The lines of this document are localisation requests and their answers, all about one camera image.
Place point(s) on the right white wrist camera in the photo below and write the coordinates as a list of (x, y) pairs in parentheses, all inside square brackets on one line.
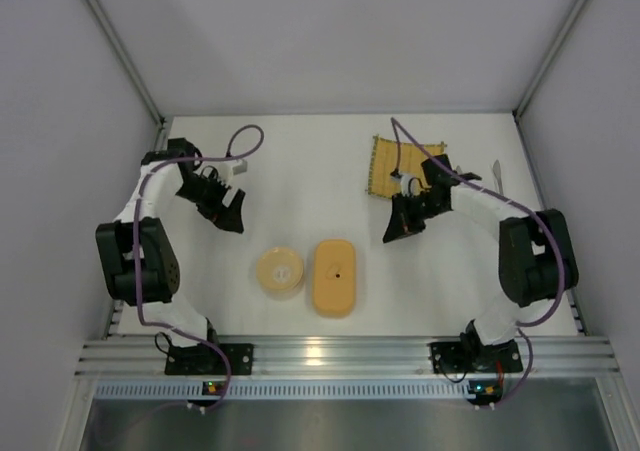
[(409, 185)]

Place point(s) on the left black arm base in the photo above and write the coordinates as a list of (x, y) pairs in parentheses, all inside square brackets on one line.
[(200, 360)]

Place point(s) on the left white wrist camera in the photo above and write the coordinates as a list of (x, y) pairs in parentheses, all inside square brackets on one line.
[(236, 167)]

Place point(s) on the oblong tan box lid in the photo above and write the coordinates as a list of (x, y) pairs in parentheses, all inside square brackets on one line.
[(334, 270)]

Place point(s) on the round steel container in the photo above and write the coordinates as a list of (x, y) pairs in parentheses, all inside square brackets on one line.
[(281, 291)]

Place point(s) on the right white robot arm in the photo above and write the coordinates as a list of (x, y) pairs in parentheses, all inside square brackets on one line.
[(536, 262)]

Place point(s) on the bamboo sushi mat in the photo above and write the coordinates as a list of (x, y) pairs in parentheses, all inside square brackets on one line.
[(383, 161)]

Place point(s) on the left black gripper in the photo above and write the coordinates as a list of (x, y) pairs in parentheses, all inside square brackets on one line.
[(215, 201)]

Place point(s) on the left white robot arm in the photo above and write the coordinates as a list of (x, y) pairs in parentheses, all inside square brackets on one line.
[(138, 261)]

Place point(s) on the grey slotted cable duct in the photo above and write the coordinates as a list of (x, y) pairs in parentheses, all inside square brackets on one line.
[(209, 390)]

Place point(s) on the round tan lid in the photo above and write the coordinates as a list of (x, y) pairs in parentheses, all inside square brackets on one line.
[(279, 263)]

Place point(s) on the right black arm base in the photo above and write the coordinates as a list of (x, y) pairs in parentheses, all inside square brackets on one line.
[(453, 357)]

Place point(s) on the aluminium mounting rail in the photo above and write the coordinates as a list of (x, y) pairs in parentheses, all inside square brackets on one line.
[(342, 357)]

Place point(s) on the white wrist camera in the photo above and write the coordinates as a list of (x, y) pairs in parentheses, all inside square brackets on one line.
[(236, 167), (409, 185)]

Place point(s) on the metal tongs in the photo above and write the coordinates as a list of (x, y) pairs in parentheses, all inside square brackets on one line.
[(496, 173)]

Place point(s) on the oblong tan lunch box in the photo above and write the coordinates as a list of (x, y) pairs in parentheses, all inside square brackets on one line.
[(334, 309)]

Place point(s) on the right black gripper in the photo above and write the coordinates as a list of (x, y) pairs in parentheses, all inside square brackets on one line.
[(410, 211)]

